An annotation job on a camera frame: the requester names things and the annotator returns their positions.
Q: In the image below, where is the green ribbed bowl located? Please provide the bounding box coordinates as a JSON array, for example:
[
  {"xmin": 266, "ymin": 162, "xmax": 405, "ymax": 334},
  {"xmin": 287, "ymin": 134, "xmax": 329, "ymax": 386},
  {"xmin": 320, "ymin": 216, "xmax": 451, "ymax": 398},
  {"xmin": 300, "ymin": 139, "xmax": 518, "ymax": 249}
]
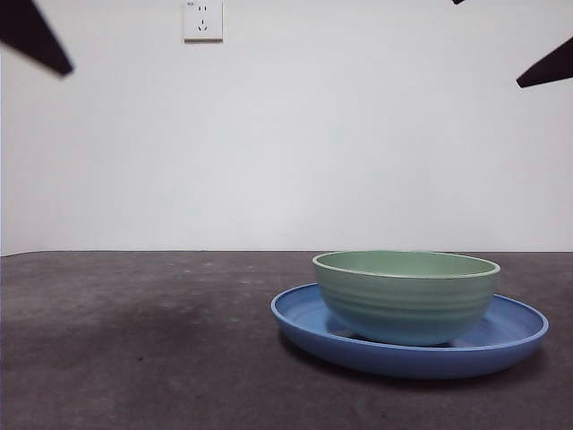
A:
[{"xmin": 312, "ymin": 250, "xmax": 501, "ymax": 347}]

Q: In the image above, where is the blue round plate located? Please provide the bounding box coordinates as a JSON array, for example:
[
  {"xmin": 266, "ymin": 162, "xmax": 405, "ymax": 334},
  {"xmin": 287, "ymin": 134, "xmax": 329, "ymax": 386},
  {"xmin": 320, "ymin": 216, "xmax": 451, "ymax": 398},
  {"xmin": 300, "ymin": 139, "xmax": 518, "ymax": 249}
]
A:
[{"xmin": 269, "ymin": 282, "xmax": 550, "ymax": 381}]

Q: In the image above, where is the white wall socket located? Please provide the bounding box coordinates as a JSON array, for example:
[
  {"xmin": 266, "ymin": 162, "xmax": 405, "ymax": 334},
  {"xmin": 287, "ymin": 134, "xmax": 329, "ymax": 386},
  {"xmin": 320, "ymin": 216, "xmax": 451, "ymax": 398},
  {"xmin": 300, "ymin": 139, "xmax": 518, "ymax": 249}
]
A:
[{"xmin": 184, "ymin": 0, "xmax": 225, "ymax": 45}]

